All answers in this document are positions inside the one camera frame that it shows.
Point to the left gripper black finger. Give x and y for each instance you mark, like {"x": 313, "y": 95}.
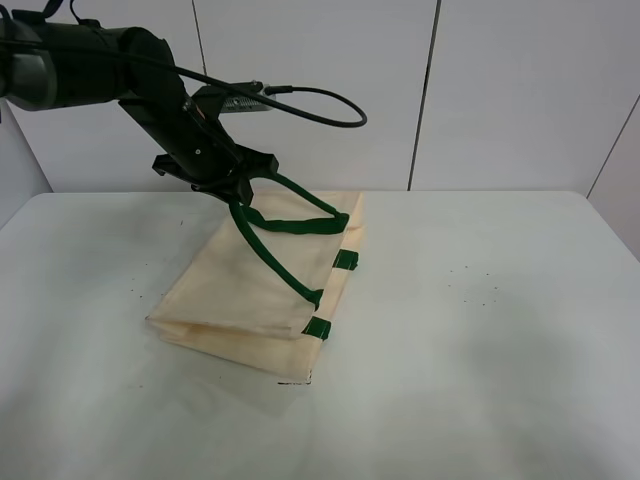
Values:
{"x": 237, "y": 186}
{"x": 222, "y": 191}

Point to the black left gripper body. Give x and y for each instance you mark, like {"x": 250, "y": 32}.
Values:
{"x": 197, "y": 148}

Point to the cream linen bag green handles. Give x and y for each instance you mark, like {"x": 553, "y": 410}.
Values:
{"x": 229, "y": 304}

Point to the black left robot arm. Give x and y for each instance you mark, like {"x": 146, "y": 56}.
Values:
{"x": 47, "y": 66}

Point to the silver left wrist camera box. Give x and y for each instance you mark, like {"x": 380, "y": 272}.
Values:
{"x": 240, "y": 99}

